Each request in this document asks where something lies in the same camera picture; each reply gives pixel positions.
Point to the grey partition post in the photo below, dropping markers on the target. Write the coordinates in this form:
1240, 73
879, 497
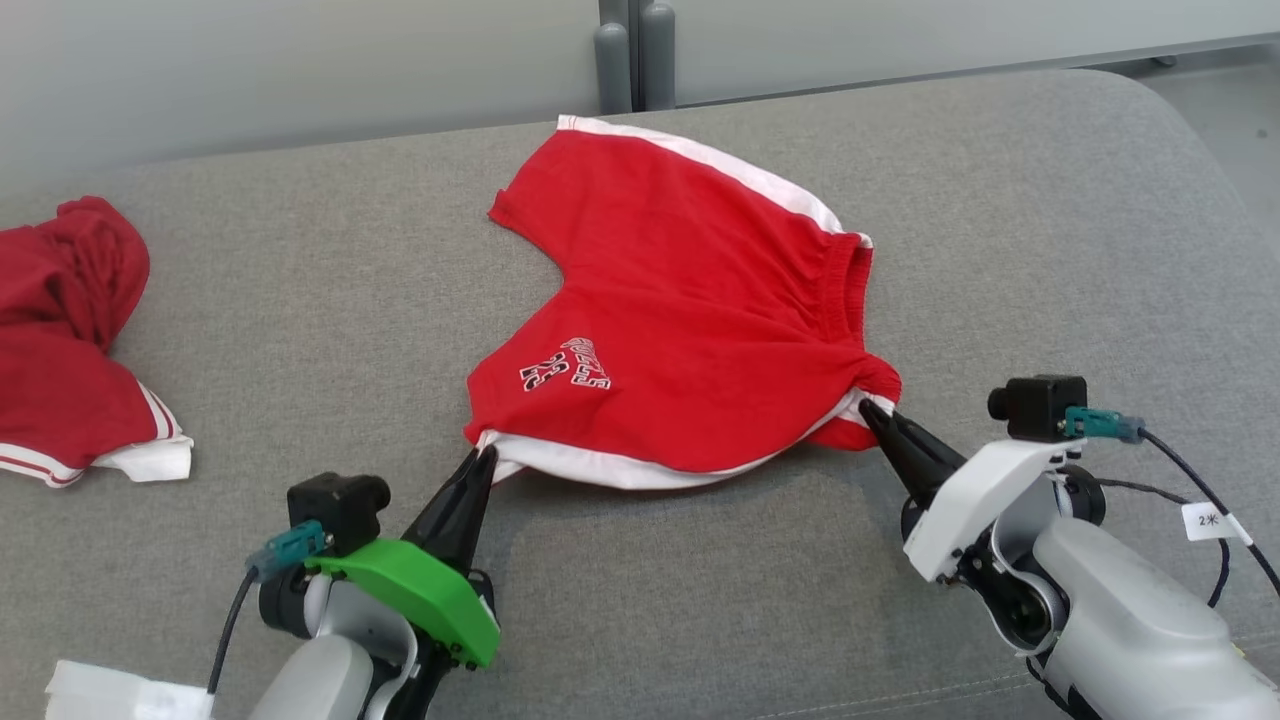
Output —
612, 70
657, 60

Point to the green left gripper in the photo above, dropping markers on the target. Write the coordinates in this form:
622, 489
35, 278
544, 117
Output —
430, 600

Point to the red jersey with white sleeves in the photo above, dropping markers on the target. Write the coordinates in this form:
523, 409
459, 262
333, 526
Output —
60, 350

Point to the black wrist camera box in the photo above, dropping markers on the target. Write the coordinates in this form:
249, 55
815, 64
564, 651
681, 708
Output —
1040, 408
335, 510

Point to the red shorts with white stripes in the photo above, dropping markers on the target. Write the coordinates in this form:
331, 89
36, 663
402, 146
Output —
680, 300

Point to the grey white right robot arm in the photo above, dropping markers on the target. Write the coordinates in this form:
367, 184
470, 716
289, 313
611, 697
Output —
1130, 620

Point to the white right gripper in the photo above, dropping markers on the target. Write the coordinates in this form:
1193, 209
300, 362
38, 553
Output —
970, 510

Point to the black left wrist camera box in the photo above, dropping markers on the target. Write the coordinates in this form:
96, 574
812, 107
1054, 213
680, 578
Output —
335, 510

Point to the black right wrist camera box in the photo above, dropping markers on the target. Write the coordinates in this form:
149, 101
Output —
1040, 408

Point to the grey partition base rail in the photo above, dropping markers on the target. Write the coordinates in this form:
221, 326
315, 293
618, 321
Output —
1230, 42

